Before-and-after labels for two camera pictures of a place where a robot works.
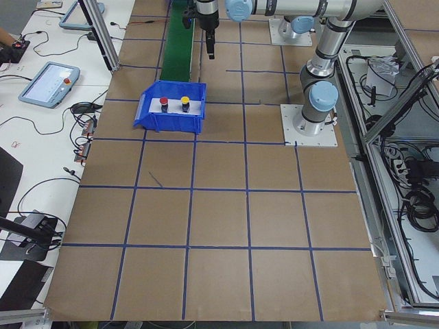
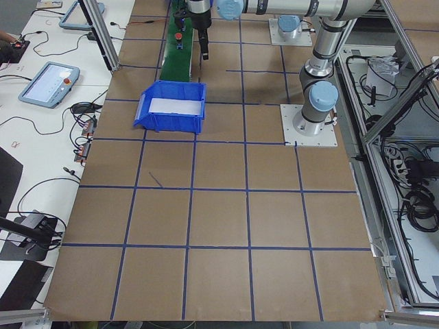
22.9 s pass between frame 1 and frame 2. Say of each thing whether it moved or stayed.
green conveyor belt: stayed
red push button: moved
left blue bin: stayed
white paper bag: stayed
